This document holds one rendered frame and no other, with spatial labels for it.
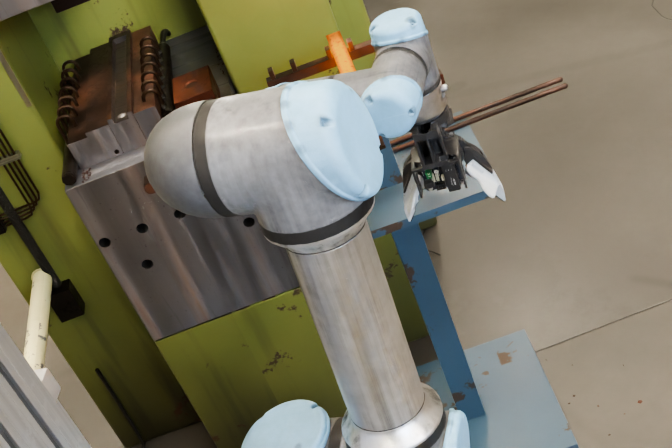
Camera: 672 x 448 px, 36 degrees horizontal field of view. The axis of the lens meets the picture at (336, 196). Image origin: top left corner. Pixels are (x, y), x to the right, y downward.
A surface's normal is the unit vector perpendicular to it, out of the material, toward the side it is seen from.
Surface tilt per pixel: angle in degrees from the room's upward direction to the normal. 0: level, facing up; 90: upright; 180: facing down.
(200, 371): 90
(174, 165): 57
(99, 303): 90
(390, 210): 0
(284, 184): 84
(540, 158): 0
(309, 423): 8
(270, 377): 90
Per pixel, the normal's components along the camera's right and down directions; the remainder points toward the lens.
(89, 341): 0.18, 0.53
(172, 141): -0.56, -0.27
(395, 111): -0.19, 0.62
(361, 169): 0.88, -0.24
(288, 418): -0.43, -0.75
